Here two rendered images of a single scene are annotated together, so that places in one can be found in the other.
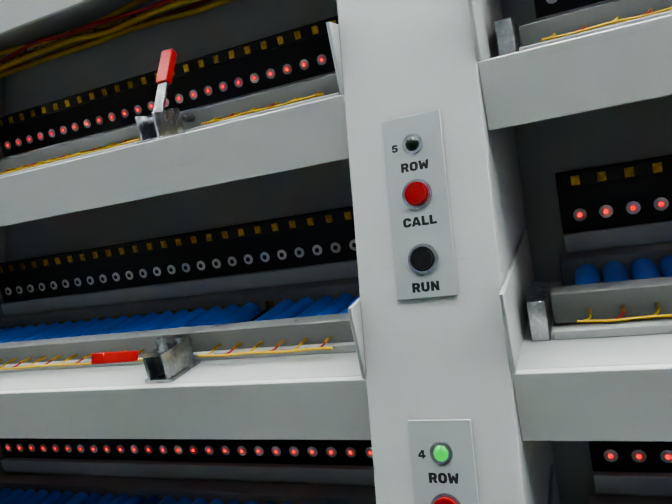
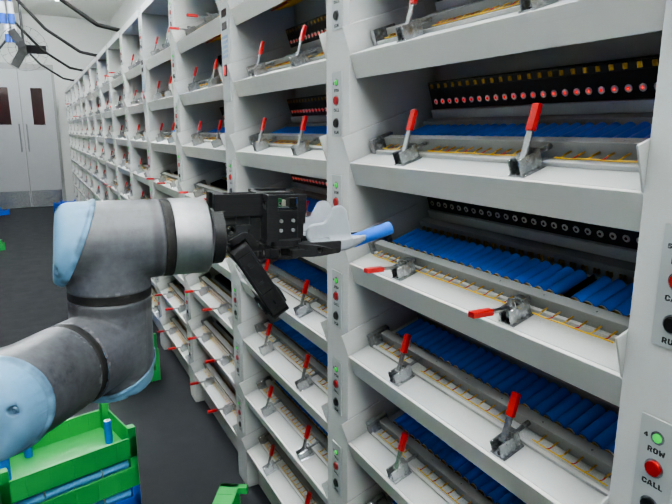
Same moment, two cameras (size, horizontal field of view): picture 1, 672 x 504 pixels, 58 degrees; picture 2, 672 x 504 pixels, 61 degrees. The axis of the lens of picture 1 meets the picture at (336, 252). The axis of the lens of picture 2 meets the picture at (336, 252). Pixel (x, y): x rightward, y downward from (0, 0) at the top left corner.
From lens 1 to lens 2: 0.35 m
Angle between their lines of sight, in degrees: 43
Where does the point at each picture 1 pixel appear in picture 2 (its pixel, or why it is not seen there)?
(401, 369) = (644, 382)
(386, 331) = (640, 356)
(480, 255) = not seen: outside the picture
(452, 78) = not seen: outside the picture
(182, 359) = (522, 313)
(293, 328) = (593, 317)
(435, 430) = (657, 425)
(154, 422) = (501, 344)
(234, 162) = (566, 209)
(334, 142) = (633, 220)
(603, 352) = not seen: outside the picture
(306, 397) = (586, 370)
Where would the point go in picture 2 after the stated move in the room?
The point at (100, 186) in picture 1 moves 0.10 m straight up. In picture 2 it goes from (484, 195) to (488, 120)
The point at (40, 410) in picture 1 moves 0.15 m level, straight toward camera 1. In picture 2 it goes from (444, 311) to (440, 347)
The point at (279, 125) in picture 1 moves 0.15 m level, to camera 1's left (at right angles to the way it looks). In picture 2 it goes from (597, 197) to (470, 189)
